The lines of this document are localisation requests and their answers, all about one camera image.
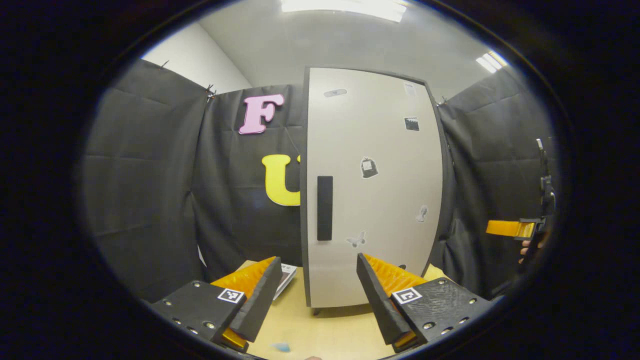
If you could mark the dark grey cabinet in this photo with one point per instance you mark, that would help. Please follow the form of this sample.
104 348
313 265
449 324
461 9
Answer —
303 200

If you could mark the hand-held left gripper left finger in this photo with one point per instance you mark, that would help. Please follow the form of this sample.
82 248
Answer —
262 305

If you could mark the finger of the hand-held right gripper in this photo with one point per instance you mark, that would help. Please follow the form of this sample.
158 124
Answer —
507 228

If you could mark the black backdrop cloth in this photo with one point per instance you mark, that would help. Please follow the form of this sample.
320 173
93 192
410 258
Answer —
150 200

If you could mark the book with portrait cover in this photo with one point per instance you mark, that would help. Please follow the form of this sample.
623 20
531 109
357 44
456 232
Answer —
286 277

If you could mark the beige cabinet door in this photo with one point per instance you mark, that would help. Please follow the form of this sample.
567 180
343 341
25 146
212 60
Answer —
350 140

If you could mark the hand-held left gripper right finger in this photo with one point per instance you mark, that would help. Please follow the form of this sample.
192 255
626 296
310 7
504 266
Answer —
377 305

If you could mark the ceiling light panel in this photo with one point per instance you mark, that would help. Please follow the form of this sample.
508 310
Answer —
345 7
491 61

